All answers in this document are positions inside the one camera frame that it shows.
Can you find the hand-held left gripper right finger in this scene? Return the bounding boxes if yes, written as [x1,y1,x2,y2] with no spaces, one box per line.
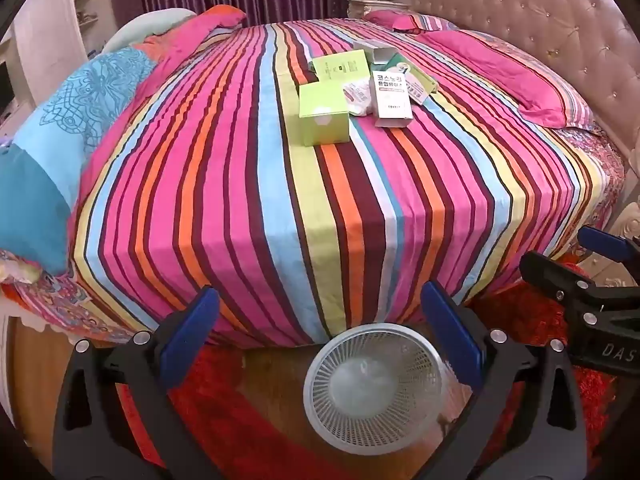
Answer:
[420,280,608,480]

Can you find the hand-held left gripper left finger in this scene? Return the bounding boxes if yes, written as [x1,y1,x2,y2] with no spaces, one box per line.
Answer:
[52,285,223,480]

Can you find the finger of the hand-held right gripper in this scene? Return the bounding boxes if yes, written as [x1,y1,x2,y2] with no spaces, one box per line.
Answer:
[577,226,640,263]
[519,251,640,328]

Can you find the white mesh wastebasket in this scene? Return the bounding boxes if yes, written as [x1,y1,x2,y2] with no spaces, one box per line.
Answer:
[302,322,446,451]

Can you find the white green packet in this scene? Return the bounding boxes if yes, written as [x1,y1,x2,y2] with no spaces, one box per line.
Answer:
[405,67,438,106]

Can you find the lime green cube box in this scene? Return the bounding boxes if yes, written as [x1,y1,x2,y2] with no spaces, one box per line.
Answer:
[298,81,351,147]

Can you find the white box with red label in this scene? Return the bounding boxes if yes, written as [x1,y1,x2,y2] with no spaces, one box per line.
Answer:
[375,70,413,128]

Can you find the white pink pouch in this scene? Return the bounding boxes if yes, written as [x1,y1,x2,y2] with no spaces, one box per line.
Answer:
[342,81,373,116]

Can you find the white green box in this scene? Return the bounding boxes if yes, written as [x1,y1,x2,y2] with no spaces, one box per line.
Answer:
[385,54,416,78]

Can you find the grey white box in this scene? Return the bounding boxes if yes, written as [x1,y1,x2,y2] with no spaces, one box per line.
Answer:
[352,42,396,66]

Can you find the red shaggy rug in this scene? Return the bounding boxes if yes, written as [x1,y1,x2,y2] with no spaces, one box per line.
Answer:
[115,255,636,480]

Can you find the striped multicolour bedsheet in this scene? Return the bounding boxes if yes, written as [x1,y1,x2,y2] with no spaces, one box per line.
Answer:
[67,17,613,351]

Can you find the large pink pillow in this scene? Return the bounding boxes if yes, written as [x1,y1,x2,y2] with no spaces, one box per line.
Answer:
[415,29,598,128]

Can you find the blue pink patterned quilt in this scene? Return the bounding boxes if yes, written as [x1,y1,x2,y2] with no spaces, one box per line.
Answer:
[0,5,248,276]

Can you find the tufted pink headboard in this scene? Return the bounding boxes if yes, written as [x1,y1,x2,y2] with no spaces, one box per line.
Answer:
[407,0,640,151]

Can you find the small pink striped pillow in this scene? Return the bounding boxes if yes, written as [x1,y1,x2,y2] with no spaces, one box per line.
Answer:
[364,9,453,35]

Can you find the light green pillow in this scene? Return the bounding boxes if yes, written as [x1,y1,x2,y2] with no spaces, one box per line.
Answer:
[102,7,196,53]

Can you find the white nightstand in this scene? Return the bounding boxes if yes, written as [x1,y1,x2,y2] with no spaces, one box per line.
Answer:
[347,0,413,20]

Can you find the white wardrobe cabinet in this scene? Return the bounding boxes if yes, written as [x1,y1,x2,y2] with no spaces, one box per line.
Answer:
[0,0,113,126]

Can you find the white carved bed frame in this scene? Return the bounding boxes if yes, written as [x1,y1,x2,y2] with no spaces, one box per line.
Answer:
[585,150,640,291]

